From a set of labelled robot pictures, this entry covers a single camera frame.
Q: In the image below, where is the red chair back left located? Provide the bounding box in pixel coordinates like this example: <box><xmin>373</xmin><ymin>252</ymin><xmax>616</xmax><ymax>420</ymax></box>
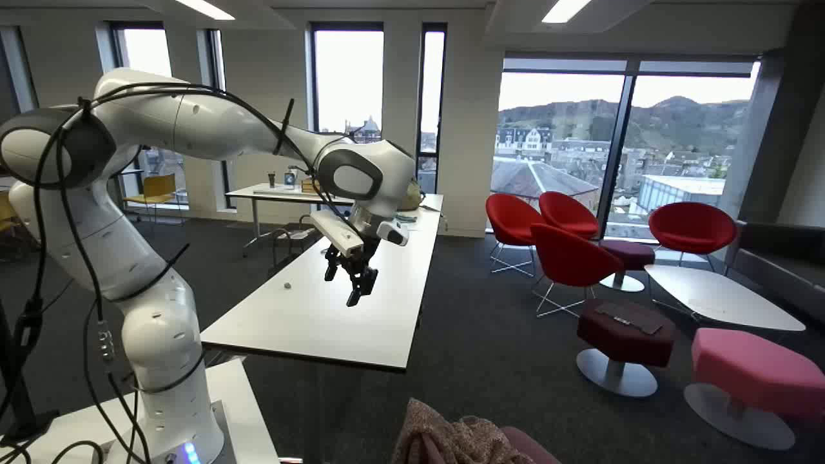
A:
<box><xmin>484</xmin><ymin>192</ymin><xmax>541</xmax><ymax>279</ymax></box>

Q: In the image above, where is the red chair front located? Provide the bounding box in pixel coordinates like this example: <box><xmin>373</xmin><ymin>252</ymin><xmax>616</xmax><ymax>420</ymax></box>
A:
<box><xmin>532</xmin><ymin>225</ymin><xmax>621</xmax><ymax>316</ymax></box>

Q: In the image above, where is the white desk by window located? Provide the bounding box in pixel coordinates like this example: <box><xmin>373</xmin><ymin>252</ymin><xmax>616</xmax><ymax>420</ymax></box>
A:
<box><xmin>228</xmin><ymin>183</ymin><xmax>354</xmax><ymax>246</ymax></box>

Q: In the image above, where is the maroon chair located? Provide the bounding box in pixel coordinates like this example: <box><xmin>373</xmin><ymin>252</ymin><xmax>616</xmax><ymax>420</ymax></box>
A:
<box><xmin>504</xmin><ymin>424</ymin><xmax>563</xmax><ymax>464</ymax></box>

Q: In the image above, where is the white robot base table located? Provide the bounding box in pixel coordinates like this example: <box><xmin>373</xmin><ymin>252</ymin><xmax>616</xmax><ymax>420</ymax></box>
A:
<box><xmin>2</xmin><ymin>357</ymin><xmax>278</xmax><ymax>464</ymax></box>

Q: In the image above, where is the red chair right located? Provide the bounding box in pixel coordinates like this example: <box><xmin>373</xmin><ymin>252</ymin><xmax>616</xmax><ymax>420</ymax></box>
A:
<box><xmin>649</xmin><ymin>201</ymin><xmax>738</xmax><ymax>258</ymax></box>

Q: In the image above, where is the white low coffee table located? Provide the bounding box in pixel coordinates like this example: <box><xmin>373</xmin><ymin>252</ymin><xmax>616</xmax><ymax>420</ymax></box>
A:
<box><xmin>647</xmin><ymin>264</ymin><xmax>808</xmax><ymax>332</ymax></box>

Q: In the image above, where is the red chair back middle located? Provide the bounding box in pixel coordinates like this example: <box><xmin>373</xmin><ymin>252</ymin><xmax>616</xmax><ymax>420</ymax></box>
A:
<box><xmin>538</xmin><ymin>190</ymin><xmax>598</xmax><ymax>240</ymax></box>

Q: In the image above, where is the long white table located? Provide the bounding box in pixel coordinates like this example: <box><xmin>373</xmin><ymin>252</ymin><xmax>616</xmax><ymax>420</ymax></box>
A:
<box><xmin>201</xmin><ymin>192</ymin><xmax>443</xmax><ymax>369</ymax></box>

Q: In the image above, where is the red chair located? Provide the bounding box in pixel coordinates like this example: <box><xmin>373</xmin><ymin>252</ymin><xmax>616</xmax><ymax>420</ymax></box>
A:
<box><xmin>484</xmin><ymin>192</ymin><xmax>541</xmax><ymax>279</ymax></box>
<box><xmin>532</xmin><ymin>225</ymin><xmax>621</xmax><ymax>316</ymax></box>
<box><xmin>649</xmin><ymin>201</ymin><xmax>738</xmax><ymax>258</ymax></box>
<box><xmin>538</xmin><ymin>190</ymin><xmax>598</xmax><ymax>240</ymax></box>

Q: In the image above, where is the pink hexagonal stool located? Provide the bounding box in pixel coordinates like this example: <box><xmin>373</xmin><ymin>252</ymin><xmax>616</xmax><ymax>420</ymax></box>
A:
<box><xmin>684</xmin><ymin>328</ymin><xmax>825</xmax><ymax>450</ymax></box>

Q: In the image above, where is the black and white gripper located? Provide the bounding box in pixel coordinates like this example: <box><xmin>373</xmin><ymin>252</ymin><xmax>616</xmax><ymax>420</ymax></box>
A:
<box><xmin>310</xmin><ymin>210</ymin><xmax>411</xmax><ymax>306</ymax></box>

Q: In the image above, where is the olive green bag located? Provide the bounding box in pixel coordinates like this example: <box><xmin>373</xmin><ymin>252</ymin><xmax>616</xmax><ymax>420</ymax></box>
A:
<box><xmin>397</xmin><ymin>183</ymin><xmax>425</xmax><ymax>210</ymax></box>

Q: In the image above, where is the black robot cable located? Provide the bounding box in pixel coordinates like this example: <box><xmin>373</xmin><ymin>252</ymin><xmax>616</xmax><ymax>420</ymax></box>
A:
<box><xmin>0</xmin><ymin>80</ymin><xmax>382</xmax><ymax>464</ymax></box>

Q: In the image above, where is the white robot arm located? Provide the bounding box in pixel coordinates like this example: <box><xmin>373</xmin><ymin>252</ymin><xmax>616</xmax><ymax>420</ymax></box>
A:
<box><xmin>0</xmin><ymin>67</ymin><xmax>413</xmax><ymax>464</ymax></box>

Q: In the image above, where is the dark maroon hexagonal stool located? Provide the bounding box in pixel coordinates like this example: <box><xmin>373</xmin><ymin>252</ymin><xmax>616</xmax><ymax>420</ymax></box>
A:
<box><xmin>576</xmin><ymin>301</ymin><xmax>676</xmax><ymax>400</ymax></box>

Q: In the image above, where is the yellow chair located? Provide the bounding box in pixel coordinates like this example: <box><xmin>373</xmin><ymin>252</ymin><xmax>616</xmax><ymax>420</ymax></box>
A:
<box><xmin>127</xmin><ymin>174</ymin><xmax>175</xmax><ymax>210</ymax></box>

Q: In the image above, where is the small maroon stool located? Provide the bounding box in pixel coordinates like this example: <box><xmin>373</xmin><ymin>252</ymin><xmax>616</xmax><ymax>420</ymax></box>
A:
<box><xmin>600</xmin><ymin>240</ymin><xmax>656</xmax><ymax>292</ymax></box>

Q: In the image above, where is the pinkish brown fleece blanket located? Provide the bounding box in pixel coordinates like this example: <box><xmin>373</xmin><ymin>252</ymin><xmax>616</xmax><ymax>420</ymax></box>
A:
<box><xmin>390</xmin><ymin>400</ymin><xmax>533</xmax><ymax>464</ymax></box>

